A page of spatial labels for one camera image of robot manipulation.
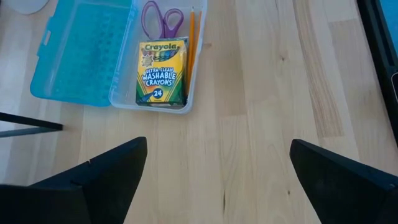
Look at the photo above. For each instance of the orange pencil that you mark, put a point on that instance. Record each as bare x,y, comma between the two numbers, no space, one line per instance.
190,46
198,31

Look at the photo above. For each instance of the green plant in white pot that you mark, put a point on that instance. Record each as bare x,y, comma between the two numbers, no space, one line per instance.
25,6

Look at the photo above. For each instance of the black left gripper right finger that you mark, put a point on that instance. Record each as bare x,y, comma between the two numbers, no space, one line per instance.
342,186

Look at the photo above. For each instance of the black table edge frame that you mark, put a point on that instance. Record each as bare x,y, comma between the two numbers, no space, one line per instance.
373,46

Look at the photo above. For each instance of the yellow green crayon box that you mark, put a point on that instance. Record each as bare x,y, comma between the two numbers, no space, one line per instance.
160,74

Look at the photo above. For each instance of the clear pencil case teal lid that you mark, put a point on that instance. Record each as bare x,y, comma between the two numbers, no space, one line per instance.
81,53

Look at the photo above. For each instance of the wooden shelf with black legs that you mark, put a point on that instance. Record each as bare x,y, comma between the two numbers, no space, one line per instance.
31,123

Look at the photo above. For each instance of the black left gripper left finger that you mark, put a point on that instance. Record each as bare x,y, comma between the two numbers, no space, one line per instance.
102,180

